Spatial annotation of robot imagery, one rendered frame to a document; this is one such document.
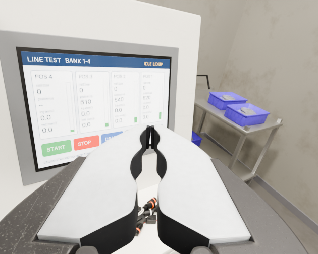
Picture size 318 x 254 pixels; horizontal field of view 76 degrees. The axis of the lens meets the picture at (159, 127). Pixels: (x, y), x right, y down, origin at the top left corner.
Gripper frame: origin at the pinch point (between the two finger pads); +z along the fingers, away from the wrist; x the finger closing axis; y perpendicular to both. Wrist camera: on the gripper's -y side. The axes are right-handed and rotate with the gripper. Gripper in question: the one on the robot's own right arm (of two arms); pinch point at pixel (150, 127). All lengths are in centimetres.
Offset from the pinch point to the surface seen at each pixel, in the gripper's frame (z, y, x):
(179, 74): 58, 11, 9
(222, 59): 264, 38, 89
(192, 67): 61, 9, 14
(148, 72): 51, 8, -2
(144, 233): 25, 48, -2
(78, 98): 37.9, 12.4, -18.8
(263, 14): 241, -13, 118
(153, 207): 33, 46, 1
